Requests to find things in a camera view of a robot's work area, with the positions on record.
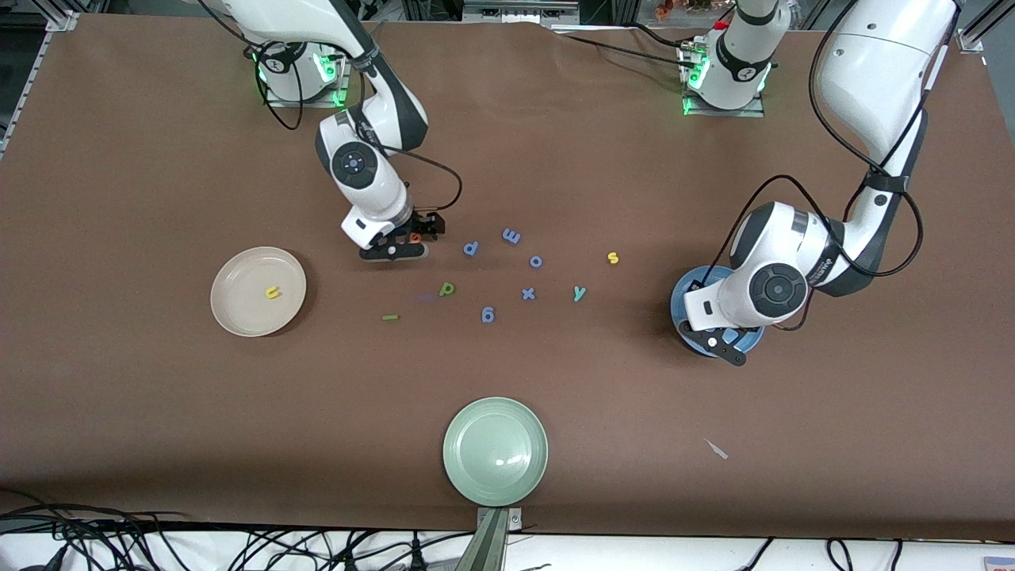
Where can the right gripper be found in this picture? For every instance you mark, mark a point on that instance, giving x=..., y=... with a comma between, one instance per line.
x=419, y=223

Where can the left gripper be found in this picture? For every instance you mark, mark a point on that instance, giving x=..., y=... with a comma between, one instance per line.
x=694, y=285

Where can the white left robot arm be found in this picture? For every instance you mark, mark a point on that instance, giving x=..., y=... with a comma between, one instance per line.
x=872, y=71

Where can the blue plate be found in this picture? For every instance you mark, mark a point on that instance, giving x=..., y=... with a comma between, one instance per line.
x=679, y=313

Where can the blue foam letter d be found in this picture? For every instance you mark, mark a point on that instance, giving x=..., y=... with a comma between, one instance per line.
x=471, y=249

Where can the blue foam letter m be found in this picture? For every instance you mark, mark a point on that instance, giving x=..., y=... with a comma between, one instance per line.
x=511, y=236

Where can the white tape scrap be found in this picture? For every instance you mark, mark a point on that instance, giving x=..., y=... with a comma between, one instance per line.
x=718, y=450

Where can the beige brown plate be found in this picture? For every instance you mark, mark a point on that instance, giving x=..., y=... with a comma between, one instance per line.
x=242, y=305

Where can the grey metal box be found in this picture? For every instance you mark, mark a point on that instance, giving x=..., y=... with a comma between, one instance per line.
x=515, y=12

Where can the green plate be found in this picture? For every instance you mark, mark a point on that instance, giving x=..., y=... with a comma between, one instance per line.
x=496, y=452

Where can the orange items cluster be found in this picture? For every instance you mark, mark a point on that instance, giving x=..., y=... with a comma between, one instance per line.
x=666, y=8

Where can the brown table cover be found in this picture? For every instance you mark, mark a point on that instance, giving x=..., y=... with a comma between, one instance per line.
x=158, y=396

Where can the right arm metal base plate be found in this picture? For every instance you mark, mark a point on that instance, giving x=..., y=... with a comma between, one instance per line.
x=317, y=103

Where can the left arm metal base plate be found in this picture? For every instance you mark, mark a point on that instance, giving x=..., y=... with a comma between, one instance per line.
x=753, y=112

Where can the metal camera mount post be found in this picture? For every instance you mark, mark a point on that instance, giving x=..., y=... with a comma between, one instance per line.
x=492, y=547

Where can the aluminium frame rail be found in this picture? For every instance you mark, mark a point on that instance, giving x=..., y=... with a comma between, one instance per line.
x=63, y=21
x=967, y=41

